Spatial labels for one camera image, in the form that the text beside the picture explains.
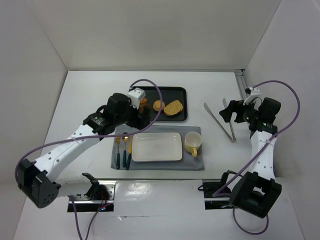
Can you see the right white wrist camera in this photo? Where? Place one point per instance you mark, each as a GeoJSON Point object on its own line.
{"type": "Point", "coordinates": [252, 93]}

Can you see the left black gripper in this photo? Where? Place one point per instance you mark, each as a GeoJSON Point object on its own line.
{"type": "Point", "coordinates": [144, 115]}

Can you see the oval golden bread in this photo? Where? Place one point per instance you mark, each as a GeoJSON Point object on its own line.
{"type": "Point", "coordinates": [143, 101]}

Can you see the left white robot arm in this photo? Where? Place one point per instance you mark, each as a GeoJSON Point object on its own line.
{"type": "Point", "coordinates": [37, 178]}

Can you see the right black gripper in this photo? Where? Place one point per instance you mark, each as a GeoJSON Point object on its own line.
{"type": "Point", "coordinates": [236, 110]}

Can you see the metal tongs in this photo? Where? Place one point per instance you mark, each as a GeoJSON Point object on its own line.
{"type": "Point", "coordinates": [230, 135]}

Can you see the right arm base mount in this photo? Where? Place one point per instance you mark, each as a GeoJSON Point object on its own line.
{"type": "Point", "coordinates": [212, 199]}

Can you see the round orange bun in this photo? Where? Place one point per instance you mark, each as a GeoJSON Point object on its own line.
{"type": "Point", "coordinates": [158, 105]}

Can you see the yellow ceramic cup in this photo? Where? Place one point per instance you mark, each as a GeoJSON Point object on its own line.
{"type": "Point", "coordinates": [192, 142]}

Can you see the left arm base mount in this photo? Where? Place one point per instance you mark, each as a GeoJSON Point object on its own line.
{"type": "Point", "coordinates": [100, 196]}

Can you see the gold knife green handle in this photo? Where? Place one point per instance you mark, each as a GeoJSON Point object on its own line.
{"type": "Point", "coordinates": [129, 158]}

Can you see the aluminium frame rail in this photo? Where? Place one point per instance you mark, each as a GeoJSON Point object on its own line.
{"type": "Point", "coordinates": [241, 83]}

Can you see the gold spoon green handle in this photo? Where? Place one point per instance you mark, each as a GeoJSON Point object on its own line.
{"type": "Point", "coordinates": [124, 157]}

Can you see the black baking tray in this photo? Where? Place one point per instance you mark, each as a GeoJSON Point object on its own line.
{"type": "Point", "coordinates": [169, 94]}

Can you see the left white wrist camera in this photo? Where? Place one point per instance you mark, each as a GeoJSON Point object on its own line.
{"type": "Point", "coordinates": [135, 96]}

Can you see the brown chocolate croissant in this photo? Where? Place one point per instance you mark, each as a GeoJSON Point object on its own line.
{"type": "Point", "coordinates": [143, 106]}

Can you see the gold fork green handle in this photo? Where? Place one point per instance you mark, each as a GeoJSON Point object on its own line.
{"type": "Point", "coordinates": [118, 161]}

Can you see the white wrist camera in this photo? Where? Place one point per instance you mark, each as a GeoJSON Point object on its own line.
{"type": "Point", "coordinates": [135, 96]}
{"type": "Point", "coordinates": [252, 93]}

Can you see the white rectangular plate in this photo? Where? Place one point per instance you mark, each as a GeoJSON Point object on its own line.
{"type": "Point", "coordinates": [157, 147]}

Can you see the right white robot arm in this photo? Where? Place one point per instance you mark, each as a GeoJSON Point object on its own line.
{"type": "Point", "coordinates": [257, 190]}

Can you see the seeded bread slice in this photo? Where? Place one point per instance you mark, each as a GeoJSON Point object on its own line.
{"type": "Point", "coordinates": [173, 108]}

